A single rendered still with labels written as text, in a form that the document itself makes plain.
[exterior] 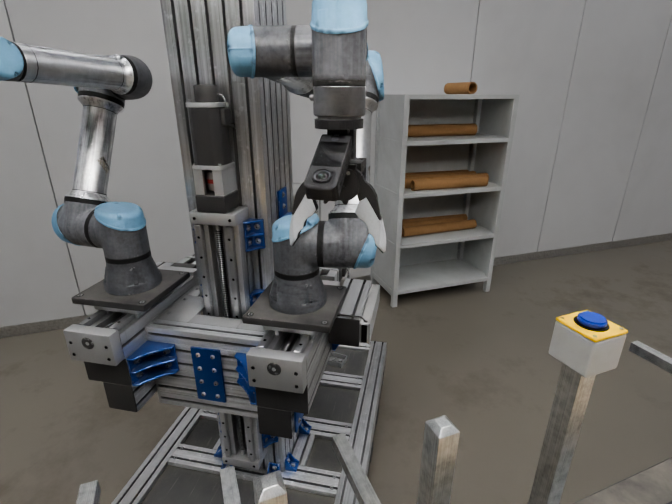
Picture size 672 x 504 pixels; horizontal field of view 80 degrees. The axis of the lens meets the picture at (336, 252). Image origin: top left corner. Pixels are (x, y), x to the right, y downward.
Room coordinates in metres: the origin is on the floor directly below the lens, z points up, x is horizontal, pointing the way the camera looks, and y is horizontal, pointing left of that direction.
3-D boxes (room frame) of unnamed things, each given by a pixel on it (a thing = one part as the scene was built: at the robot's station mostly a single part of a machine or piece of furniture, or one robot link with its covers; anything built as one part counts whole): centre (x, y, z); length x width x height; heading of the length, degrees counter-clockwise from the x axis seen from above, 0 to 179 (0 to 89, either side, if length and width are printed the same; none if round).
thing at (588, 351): (0.54, -0.39, 1.18); 0.07 x 0.07 x 0.08; 21
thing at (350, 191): (0.62, -0.01, 1.46); 0.09 x 0.08 x 0.12; 168
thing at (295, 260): (0.95, 0.09, 1.20); 0.13 x 0.12 x 0.14; 85
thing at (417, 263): (3.12, -0.80, 0.77); 0.90 x 0.45 x 1.55; 108
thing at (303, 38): (0.72, 0.00, 1.61); 0.11 x 0.11 x 0.08; 85
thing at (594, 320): (0.54, -0.39, 1.22); 0.04 x 0.04 x 0.02
